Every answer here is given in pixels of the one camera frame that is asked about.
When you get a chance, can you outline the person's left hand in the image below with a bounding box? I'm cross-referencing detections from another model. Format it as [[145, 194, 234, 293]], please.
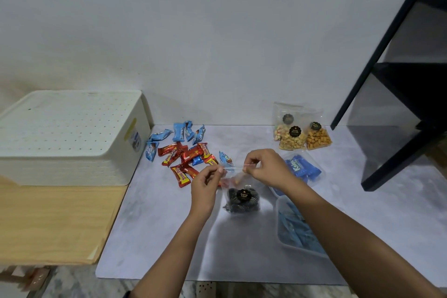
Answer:
[[190, 165, 225, 220]]

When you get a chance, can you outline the person's right hand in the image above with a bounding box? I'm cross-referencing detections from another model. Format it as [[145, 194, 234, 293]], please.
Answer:
[[243, 149, 299, 194]]

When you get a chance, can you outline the bag of beige nuts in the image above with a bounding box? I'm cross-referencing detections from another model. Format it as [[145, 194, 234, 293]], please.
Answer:
[[278, 116, 308, 152]]

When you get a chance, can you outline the bag of black-white cookies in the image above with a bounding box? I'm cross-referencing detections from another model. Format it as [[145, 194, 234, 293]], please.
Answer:
[[222, 165, 263, 214]]

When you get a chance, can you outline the bag of pastel candies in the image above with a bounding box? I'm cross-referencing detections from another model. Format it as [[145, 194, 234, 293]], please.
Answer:
[[272, 101, 305, 142]]

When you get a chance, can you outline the pile of red candy bars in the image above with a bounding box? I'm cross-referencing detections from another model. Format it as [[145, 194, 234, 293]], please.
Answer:
[[157, 142, 242, 189]]

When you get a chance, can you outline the bag of orange crackers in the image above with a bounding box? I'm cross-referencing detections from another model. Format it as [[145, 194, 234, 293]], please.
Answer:
[[304, 109, 333, 151]]

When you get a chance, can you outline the group of light blue packets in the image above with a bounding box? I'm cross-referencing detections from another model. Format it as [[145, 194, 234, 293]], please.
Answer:
[[145, 120, 235, 173]]

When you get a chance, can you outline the white storage box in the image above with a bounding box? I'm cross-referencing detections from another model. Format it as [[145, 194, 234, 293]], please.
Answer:
[[0, 95, 151, 187]]

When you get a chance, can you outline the white perforated box lid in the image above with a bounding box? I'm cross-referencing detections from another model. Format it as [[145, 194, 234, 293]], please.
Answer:
[[0, 90, 143, 162]]

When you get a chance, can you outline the person's right forearm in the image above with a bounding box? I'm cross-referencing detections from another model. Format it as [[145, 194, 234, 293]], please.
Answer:
[[284, 179, 447, 298]]

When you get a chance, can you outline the person's left forearm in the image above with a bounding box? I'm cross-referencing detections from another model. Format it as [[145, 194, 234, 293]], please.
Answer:
[[129, 210, 207, 298]]

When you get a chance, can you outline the person's white left clog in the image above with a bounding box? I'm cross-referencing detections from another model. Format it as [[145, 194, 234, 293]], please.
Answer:
[[196, 281, 217, 298]]

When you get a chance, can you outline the clear plastic tub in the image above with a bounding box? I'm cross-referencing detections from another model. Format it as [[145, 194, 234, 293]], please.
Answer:
[[275, 195, 331, 260], [269, 151, 325, 199]]

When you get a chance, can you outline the grey marble-look board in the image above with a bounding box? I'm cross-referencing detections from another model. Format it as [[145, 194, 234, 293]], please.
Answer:
[[95, 125, 447, 288]]

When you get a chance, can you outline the wooden folding table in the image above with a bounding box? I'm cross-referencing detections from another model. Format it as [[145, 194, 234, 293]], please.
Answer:
[[0, 175, 130, 298]]

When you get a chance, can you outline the black side table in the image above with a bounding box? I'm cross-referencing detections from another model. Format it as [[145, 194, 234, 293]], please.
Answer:
[[330, 0, 447, 193]]

